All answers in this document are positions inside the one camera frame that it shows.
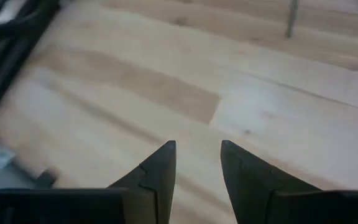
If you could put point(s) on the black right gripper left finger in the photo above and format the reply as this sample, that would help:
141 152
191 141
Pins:
104 205

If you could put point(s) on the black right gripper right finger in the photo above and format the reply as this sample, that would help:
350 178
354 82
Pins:
291 205

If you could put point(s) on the black metal table frame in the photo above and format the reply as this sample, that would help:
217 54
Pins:
2 71

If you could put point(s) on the wooden shelf with black frame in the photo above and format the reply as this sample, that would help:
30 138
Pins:
291 18

